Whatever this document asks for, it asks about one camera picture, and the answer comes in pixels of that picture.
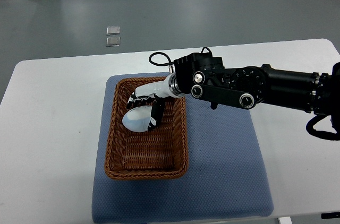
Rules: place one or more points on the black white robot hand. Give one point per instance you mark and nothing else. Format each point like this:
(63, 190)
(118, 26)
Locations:
(155, 92)

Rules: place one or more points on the light blue plush toy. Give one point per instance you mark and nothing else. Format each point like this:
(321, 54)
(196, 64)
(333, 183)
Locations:
(139, 119)

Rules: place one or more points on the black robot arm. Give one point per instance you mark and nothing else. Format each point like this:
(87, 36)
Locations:
(204, 77)

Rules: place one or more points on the brown wicker basket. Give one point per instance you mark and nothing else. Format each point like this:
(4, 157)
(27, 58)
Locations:
(159, 154)

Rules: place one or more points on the lower metal floor plate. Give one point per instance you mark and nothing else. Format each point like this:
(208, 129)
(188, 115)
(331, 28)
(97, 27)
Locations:
(113, 41)

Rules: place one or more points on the metal floor plate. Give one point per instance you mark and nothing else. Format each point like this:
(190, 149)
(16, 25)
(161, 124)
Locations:
(113, 41)
(113, 30)

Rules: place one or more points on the upper metal floor plate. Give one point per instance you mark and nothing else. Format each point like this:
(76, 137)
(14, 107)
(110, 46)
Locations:
(113, 30)

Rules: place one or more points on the blue quilted mat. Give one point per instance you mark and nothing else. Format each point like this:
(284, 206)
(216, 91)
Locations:
(226, 177)

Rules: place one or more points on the black table bracket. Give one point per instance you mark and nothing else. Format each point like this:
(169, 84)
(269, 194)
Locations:
(331, 215)

